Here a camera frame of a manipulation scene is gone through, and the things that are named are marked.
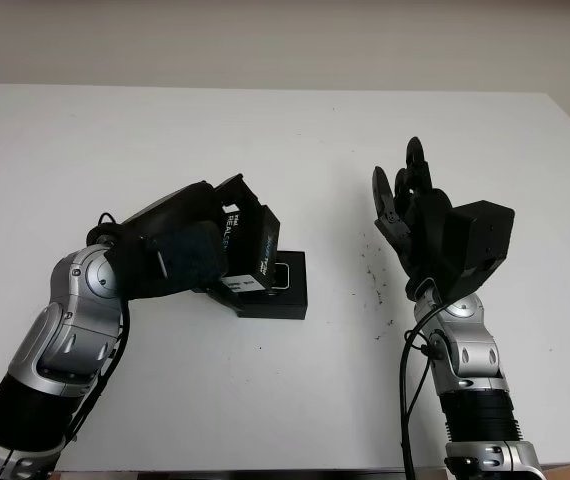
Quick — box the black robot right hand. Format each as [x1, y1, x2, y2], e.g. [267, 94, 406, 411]
[372, 135, 454, 301]

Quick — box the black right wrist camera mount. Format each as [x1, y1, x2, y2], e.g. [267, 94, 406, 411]
[442, 199, 516, 301]

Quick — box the black RealSense box lid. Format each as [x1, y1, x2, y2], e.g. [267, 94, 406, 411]
[219, 204, 281, 294]

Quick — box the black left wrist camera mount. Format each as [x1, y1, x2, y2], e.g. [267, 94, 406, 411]
[113, 221, 230, 302]

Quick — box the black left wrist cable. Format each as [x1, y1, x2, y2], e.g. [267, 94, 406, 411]
[62, 212, 132, 444]

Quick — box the black camera box base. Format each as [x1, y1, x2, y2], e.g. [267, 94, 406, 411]
[237, 250, 310, 321]

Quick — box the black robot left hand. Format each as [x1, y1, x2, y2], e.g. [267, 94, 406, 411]
[87, 173, 262, 318]

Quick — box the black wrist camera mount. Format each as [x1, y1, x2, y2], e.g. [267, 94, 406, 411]
[442, 199, 516, 301]
[113, 221, 230, 302]

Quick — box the silver RealSense camera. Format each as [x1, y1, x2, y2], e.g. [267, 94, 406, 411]
[268, 262, 294, 292]

